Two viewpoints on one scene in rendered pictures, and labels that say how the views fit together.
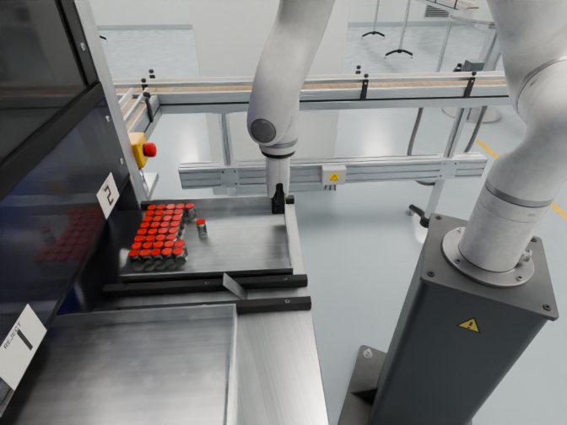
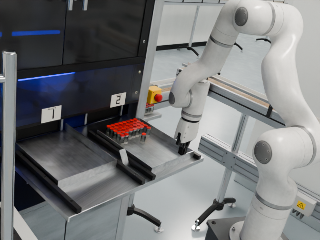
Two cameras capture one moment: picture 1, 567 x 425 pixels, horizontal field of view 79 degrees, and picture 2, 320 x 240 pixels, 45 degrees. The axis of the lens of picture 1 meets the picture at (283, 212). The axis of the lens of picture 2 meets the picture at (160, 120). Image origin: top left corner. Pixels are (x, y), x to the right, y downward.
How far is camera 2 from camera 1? 1.01 m
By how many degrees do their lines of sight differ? 38
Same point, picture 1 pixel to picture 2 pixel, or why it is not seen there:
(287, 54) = (191, 71)
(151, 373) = (73, 158)
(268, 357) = (107, 181)
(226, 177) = (226, 158)
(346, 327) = not seen: outside the picture
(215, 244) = (142, 147)
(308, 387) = (106, 195)
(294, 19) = (201, 60)
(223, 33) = not seen: hidden behind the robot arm
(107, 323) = (79, 140)
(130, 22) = not seen: hidden behind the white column
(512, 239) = (253, 222)
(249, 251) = (150, 157)
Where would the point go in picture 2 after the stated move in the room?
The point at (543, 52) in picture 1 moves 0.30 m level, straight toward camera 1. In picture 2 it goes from (291, 119) to (194, 108)
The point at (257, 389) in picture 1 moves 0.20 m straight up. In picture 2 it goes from (93, 183) to (99, 134)
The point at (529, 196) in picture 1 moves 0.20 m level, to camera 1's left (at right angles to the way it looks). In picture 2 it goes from (260, 194) to (210, 161)
